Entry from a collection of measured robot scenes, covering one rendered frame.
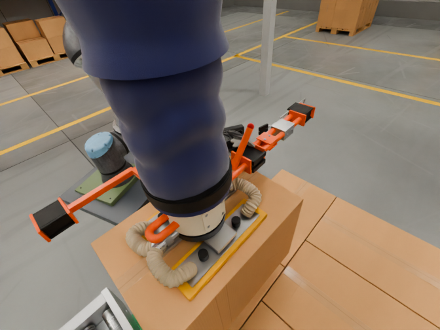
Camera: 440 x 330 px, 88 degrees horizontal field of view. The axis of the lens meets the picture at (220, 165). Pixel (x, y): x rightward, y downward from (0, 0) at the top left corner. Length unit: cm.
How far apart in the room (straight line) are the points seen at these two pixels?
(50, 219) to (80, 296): 138
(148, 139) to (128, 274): 46
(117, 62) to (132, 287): 58
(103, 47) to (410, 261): 150
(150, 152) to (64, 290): 186
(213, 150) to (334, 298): 100
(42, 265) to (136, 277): 173
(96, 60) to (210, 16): 16
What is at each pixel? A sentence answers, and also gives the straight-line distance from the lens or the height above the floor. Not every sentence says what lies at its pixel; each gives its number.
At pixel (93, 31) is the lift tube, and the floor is 165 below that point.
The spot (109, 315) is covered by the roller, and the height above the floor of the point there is 55.
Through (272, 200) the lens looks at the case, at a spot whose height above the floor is 107.
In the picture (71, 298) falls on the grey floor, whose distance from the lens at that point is 215.
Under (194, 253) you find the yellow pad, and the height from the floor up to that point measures 109.
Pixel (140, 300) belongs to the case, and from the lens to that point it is 72.
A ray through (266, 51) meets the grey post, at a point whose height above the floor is 67.
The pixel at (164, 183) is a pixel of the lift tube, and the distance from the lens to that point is 47.
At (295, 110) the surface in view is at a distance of 101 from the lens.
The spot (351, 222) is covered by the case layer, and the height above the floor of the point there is 54.
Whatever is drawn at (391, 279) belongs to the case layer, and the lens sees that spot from 144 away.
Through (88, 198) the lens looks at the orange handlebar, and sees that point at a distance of 80.
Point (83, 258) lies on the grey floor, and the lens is 226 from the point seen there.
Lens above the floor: 171
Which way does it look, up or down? 42 degrees down
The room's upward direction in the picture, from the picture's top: 5 degrees counter-clockwise
